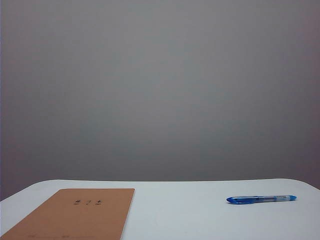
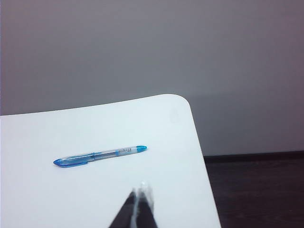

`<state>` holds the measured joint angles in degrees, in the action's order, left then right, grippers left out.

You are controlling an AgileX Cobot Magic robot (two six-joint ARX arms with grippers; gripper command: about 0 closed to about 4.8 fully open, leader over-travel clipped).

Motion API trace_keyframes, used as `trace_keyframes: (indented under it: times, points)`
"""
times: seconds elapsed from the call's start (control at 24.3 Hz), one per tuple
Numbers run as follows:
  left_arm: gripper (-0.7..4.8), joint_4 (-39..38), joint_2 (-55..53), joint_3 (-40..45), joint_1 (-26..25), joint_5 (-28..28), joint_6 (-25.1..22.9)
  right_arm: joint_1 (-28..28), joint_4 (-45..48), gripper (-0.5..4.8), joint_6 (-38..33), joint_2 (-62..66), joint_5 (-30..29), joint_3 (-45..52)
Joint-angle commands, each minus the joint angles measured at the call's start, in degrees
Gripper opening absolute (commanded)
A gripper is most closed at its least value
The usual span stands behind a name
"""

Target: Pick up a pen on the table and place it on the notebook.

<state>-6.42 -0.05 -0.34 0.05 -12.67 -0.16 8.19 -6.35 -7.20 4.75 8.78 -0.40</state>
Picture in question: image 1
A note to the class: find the blue transparent ballpoint pen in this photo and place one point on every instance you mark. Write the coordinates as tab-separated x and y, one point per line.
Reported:
260	199

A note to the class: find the brown kraft cover notebook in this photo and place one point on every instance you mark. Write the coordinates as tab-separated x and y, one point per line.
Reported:
75	217

